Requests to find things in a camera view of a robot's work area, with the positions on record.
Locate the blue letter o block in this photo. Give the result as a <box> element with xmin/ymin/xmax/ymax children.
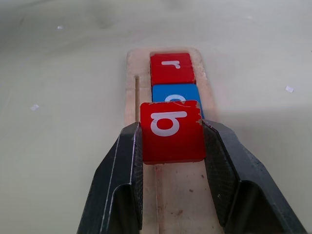
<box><xmin>151</xmin><ymin>84</ymin><xmax>204</xmax><ymax>119</ymax></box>

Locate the wooden letter tray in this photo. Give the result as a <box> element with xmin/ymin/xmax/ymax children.
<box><xmin>124</xmin><ymin>47</ymin><xmax>226</xmax><ymax>234</ymax></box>

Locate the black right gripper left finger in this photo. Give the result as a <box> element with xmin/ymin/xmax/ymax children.
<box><xmin>77</xmin><ymin>121</ymin><xmax>144</xmax><ymax>234</ymax></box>

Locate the red letter b block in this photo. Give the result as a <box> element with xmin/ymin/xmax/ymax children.
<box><xmin>140</xmin><ymin>99</ymin><xmax>205</xmax><ymax>165</ymax></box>

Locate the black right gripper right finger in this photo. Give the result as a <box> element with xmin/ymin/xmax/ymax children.
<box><xmin>202</xmin><ymin>118</ymin><xmax>308</xmax><ymax>234</ymax></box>

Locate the red letter r block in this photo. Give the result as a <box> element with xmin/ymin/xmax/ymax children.
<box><xmin>149</xmin><ymin>53</ymin><xmax>197</xmax><ymax>86</ymax></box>

